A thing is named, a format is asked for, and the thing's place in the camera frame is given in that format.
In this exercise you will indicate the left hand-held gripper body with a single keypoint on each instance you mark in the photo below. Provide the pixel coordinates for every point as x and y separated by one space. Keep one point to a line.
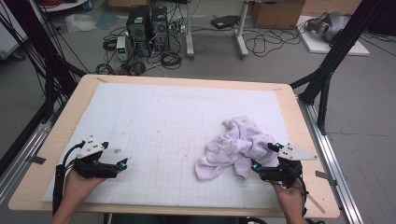
93 169

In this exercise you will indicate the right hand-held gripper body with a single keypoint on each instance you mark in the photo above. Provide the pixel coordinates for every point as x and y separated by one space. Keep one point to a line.
281 172

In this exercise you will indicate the lavender patterned towel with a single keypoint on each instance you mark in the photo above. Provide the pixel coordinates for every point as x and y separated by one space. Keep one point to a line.
236 149

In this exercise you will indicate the person's left hand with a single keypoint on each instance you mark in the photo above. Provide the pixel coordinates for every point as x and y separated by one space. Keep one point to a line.
79 186

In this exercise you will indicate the person's right hand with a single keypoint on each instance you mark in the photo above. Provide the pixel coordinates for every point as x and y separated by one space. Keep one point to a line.
289 196

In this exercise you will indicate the grey tape piece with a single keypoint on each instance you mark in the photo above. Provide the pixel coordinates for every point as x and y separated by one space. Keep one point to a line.
36 160
325 176

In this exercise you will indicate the thin wooden stick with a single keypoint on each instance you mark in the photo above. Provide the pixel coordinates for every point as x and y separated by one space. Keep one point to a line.
316 202

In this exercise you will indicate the white foam mat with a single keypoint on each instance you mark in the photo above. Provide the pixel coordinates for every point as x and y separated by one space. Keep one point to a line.
174 109

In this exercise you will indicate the white power supply box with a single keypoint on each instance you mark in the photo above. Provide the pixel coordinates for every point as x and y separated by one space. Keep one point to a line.
122 48

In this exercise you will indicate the white floor board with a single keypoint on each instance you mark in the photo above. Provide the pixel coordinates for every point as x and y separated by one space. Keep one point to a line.
320 46

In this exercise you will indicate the white desk leg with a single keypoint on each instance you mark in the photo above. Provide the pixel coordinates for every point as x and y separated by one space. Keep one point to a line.
189 31
241 34

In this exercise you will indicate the large black computer tower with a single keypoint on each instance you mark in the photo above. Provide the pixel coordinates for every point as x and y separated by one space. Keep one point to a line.
138 29

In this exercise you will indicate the clear plastic bag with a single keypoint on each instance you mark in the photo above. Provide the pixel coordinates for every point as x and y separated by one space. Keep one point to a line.
80 22

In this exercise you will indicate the slim black computer tower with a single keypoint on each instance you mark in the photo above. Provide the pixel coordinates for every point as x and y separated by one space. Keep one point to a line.
160 28

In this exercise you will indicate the brown cardboard box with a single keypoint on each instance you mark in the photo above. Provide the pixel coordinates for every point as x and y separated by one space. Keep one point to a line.
277 14

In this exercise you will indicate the black flat device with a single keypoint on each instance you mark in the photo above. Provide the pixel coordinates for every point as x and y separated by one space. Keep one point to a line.
225 21

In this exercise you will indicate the grey helmet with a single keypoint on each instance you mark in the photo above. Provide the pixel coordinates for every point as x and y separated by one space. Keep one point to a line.
331 25

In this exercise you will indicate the aluminium rail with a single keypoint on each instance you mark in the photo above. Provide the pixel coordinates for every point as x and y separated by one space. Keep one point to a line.
333 161
25 149

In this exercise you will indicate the black metal frame stand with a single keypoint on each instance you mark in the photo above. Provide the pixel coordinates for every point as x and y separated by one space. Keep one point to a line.
336 53
40 46

